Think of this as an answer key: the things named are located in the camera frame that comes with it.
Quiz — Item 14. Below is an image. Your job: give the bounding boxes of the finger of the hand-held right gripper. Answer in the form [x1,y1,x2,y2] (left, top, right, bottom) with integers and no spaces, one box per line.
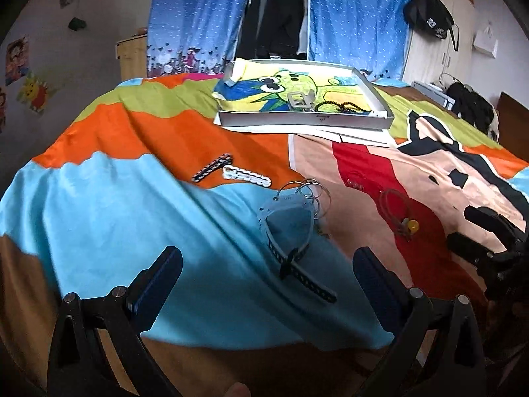
[464,206,526,241]
[446,232,497,264]

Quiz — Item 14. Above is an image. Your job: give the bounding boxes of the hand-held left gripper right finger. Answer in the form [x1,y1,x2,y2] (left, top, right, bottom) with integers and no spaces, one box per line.
[352,246,488,397]

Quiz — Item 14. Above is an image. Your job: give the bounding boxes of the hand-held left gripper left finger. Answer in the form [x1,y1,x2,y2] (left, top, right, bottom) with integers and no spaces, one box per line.
[46,246,184,397]

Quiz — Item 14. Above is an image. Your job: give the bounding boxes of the hair tie with yellow bead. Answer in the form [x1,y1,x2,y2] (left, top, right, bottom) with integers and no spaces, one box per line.
[380,189,420,241]

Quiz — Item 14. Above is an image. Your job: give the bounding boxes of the silver ring bangles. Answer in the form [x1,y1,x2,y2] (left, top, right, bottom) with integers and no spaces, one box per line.
[276,180,331,218]

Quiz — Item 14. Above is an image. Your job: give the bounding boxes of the black and white woven bracelet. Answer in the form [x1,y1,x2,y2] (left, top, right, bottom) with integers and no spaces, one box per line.
[191,154,234,183]

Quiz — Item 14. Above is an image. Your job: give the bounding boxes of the white chain bracelet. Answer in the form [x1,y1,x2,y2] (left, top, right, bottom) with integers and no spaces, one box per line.
[222,166,272,187]

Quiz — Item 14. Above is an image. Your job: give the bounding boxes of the black bead bracelet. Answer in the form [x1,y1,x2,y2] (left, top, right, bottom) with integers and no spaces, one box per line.
[316,99,373,116]

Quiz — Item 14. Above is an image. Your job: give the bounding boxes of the white shallow box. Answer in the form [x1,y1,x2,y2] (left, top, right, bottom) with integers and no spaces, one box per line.
[214,59,395,134]

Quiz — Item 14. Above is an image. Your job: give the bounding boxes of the white buckle ornament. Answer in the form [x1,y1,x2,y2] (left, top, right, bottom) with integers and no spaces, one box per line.
[287,90,317,111]

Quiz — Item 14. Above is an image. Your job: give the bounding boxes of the colourful printed blanket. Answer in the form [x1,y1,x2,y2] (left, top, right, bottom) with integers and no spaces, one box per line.
[0,72,529,397]

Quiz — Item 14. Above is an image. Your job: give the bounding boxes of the brown wooden headboard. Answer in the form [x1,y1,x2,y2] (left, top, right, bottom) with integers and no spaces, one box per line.
[496,92,529,146]

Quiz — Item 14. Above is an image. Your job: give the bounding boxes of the black clothes pile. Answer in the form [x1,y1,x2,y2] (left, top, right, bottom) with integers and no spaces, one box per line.
[446,83,497,131]

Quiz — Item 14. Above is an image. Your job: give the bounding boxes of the white storage box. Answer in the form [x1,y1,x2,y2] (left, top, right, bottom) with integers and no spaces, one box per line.
[413,80,452,109]

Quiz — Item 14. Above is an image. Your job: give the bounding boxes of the white paper sheets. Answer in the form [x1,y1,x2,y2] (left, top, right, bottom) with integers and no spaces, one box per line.
[316,127,401,148]

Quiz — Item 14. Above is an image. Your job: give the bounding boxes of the light wooden wardrobe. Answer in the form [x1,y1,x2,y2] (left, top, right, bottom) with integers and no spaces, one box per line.
[403,0,486,92]

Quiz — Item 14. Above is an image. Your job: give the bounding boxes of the white paper bag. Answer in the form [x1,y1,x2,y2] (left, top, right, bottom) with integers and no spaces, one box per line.
[473,22,503,58]

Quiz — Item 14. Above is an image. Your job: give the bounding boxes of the cartoon drawing sheet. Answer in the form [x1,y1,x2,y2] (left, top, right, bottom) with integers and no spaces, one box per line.
[213,60,373,113]

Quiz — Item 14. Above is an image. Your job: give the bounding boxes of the small wooden cabinet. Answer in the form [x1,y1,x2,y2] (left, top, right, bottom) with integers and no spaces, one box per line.
[116,33,149,81]

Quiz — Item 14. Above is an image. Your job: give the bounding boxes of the blue dotted curtain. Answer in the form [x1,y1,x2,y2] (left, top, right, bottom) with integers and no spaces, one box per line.
[147,0,257,78]
[308,0,414,81]

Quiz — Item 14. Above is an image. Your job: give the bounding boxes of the dark hanging clothes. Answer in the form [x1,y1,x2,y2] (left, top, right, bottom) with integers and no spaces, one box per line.
[237,0,310,61]

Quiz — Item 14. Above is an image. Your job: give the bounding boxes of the black drawstring bag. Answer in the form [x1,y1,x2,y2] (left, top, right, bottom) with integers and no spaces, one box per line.
[403,0,460,51]

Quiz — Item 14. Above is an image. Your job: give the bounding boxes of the yellow character wall poster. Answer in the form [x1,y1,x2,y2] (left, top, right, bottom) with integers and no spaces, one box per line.
[17,72,57,115]

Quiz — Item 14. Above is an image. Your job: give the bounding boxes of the cartoon boy wall poster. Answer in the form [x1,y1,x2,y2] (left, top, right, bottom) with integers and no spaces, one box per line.
[5,37,30,87]

